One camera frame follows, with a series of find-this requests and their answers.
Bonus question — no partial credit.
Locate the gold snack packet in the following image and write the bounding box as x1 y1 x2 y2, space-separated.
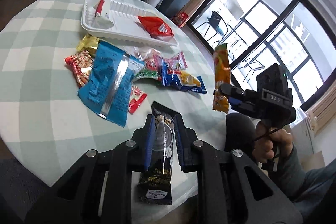
76 34 100 56

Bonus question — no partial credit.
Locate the wire outdoor chair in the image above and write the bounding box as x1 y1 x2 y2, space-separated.
238 56 264 84

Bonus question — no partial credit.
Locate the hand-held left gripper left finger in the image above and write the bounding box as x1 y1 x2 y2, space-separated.
25 114 155 224

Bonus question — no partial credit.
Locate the pink snack packet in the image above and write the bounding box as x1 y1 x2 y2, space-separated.
144 51 187 75

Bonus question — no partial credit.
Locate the person's right forearm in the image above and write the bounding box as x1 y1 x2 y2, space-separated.
273 142 336 216

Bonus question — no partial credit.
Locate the blue and yellow chips packet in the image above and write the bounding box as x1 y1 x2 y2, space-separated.
159 58 208 94

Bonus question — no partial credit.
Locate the orange snack packet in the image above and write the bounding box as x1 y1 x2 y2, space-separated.
212 43 231 112

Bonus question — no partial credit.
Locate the black window frame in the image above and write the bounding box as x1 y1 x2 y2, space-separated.
188 0 336 114

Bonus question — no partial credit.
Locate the person's right hand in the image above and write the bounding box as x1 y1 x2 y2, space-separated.
253 123 294 164

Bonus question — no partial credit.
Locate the large blue snack packet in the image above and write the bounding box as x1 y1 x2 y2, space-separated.
77 41 145 128

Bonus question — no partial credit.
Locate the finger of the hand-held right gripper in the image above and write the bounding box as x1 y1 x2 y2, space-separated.
220 83 263 103
227 96 261 119

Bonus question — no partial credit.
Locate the white plastic tray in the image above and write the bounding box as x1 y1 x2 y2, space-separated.
81 0 179 48

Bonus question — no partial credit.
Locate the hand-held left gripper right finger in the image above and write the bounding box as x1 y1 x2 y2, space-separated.
175 113 302 224

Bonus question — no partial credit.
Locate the red bag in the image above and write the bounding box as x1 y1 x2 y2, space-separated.
172 12 189 27

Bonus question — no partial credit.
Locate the checkered tablecloth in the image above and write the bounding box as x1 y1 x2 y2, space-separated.
0 0 229 203

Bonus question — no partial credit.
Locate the black snack packet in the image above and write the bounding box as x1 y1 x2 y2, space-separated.
137 100 181 206

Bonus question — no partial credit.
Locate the clear snack packet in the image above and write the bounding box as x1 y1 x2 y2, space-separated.
129 47 158 60

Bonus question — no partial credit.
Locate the red patterned snack packet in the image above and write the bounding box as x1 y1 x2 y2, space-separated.
64 50 95 88

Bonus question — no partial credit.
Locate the red heart-print snack packet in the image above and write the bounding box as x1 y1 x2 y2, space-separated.
94 0 105 17

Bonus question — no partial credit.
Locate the small red and white packet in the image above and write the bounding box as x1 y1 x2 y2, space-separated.
128 83 148 115

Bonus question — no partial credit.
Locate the green snack packet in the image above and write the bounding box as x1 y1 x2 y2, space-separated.
133 68 162 83

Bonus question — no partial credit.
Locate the black outdoor chair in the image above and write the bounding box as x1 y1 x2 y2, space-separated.
203 11 228 40

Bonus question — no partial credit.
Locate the plain red snack packet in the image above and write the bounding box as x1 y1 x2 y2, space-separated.
137 16 175 39

